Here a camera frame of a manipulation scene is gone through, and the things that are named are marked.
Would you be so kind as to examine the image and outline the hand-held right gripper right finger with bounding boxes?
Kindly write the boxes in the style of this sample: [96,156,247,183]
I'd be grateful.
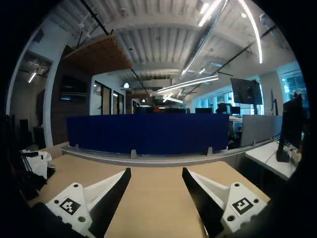
[182,167,269,238]

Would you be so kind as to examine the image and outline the heap of white towels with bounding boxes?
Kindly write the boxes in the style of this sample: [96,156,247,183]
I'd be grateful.
[20,149,57,180]

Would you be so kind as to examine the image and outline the black monitor on stand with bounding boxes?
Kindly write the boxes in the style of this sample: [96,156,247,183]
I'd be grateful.
[230,78,263,115]

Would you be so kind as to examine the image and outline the white desk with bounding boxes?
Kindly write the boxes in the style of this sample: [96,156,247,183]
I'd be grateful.
[245,140,302,181]

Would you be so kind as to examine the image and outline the grey desk screen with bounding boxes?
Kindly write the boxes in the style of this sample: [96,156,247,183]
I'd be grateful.
[241,114,283,147]

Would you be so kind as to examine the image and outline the wall-mounted black screen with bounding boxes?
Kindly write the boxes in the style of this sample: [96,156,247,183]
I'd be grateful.
[60,74,89,103]

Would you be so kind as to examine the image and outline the blue desk screen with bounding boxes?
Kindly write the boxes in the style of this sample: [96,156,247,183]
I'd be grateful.
[61,113,230,164]

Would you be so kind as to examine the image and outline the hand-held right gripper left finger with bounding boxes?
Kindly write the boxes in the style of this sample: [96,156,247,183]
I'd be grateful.
[44,167,132,238]

